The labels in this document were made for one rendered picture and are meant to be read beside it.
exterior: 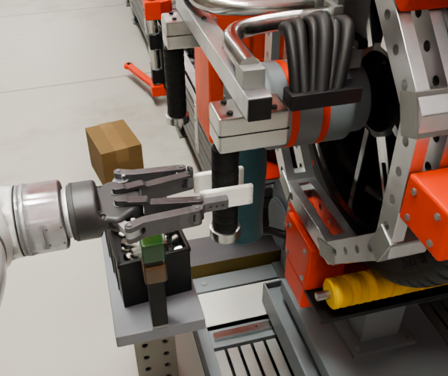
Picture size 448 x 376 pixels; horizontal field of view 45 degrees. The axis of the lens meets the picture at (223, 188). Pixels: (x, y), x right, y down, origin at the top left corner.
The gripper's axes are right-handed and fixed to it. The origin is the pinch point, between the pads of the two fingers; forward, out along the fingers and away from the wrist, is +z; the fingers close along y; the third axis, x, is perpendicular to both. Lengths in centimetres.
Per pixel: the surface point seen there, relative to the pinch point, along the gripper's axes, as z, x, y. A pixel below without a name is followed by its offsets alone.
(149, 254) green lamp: -9.9, -18.9, -10.1
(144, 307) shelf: -11.6, -38.0, -16.2
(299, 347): 25, -68, -21
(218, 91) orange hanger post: 15, -16, -59
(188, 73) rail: 22, -44, -132
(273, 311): 23, -68, -33
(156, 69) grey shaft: 17, -64, -183
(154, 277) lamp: -9.5, -24.2, -10.1
